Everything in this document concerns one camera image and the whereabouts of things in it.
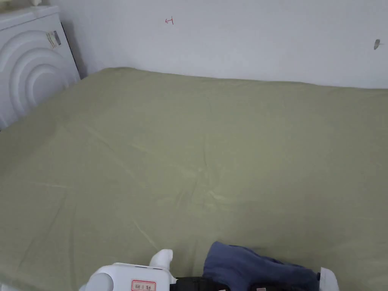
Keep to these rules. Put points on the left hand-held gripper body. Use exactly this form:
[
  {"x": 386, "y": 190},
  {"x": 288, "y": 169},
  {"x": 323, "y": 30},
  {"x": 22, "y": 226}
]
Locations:
[{"x": 121, "y": 277}]

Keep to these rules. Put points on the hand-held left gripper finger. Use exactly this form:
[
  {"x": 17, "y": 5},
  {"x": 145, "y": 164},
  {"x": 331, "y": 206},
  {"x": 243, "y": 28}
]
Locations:
[{"x": 201, "y": 285}]

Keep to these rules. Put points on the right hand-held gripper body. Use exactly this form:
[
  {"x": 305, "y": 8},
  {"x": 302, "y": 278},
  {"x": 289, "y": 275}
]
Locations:
[{"x": 329, "y": 280}]

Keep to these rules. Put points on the dark blue garment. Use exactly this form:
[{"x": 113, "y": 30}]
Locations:
[{"x": 242, "y": 263}]

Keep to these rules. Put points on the bed with pale green sheet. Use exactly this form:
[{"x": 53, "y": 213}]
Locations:
[{"x": 188, "y": 145}]

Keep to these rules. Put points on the white washing machine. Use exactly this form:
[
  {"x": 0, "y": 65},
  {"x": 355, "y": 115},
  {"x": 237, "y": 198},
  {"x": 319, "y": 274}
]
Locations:
[{"x": 27, "y": 69}]

